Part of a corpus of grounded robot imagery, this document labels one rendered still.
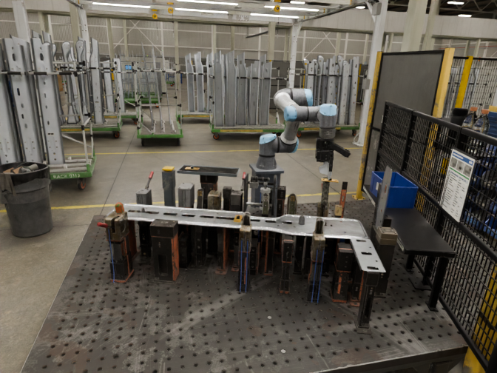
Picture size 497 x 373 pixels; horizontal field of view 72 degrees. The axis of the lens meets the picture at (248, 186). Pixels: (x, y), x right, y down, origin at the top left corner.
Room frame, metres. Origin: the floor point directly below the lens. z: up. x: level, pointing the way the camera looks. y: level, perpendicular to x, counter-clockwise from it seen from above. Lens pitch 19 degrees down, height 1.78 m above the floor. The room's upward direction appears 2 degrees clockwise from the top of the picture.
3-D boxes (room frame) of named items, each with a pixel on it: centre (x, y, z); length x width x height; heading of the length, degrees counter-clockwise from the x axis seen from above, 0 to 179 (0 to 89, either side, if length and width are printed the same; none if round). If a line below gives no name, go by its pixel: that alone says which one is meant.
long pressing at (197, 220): (1.68, 0.07, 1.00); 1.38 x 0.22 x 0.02; 85
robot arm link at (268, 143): (2.36, -0.13, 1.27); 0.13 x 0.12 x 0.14; 98
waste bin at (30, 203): (3.36, 2.34, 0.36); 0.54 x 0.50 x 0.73; 14
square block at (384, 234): (1.49, -0.67, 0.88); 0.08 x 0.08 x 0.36; 85
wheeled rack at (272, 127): (8.99, 0.11, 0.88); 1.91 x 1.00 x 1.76; 101
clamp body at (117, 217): (1.55, 0.65, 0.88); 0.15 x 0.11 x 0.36; 175
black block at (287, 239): (1.49, -0.21, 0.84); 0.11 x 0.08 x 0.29; 175
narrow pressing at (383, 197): (1.61, -0.68, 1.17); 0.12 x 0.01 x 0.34; 175
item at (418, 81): (4.09, -1.75, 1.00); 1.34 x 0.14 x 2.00; 14
